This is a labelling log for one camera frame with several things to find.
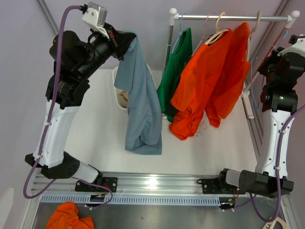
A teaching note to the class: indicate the light blue wire hanger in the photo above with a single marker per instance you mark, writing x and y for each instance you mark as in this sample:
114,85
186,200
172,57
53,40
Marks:
179,35

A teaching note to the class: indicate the orange t shirt right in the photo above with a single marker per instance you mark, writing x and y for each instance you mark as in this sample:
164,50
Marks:
231,81

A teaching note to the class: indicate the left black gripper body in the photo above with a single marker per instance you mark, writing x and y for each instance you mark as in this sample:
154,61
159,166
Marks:
103,47

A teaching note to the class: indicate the orange cloth on floor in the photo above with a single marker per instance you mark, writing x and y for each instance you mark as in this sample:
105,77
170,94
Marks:
66,217

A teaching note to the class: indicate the white metal clothes rack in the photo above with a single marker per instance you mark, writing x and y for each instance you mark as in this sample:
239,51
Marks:
289,21

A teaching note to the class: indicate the wooden hanger right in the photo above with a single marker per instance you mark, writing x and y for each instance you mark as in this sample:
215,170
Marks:
258,18

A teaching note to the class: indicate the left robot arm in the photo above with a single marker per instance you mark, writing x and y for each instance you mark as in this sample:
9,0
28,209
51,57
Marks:
65,93

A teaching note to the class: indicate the grey blue t shirt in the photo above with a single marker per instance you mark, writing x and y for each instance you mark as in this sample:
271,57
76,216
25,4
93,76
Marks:
144,126

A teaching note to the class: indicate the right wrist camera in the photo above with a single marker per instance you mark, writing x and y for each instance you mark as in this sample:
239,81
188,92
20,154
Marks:
297,45

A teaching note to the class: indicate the orange t shirt left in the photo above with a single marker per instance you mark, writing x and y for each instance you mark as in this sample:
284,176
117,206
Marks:
196,85

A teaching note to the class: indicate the aluminium mounting rail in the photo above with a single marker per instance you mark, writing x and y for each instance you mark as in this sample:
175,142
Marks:
154,184

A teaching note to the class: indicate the pink wire hanger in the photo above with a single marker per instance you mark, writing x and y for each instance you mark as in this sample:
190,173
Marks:
203,35

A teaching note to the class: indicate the wooden hanger on floor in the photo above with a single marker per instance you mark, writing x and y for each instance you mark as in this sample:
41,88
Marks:
271,225

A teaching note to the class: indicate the green t shirt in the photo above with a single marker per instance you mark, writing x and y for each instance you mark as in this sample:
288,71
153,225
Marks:
180,56

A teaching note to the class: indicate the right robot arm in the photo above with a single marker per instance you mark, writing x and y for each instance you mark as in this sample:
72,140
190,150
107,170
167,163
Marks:
279,105

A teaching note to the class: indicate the beige cloth in basket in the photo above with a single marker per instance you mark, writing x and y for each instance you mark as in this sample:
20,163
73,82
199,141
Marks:
123,98

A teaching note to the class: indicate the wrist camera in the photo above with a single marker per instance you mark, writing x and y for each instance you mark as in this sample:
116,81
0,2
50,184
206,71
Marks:
95,17
297,45

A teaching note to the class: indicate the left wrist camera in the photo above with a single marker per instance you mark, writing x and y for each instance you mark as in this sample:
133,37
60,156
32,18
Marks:
95,17

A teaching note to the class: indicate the orange t shirt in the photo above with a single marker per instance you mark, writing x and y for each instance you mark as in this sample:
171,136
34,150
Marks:
196,85
231,81

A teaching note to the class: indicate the wooden hanger left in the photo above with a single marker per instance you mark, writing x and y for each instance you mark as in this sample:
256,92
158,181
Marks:
218,33

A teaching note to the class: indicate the slotted cable duct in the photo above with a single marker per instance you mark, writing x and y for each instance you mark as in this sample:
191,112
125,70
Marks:
132,199

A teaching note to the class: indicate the white plastic laundry basket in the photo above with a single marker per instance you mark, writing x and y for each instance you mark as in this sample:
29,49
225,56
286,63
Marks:
135,90

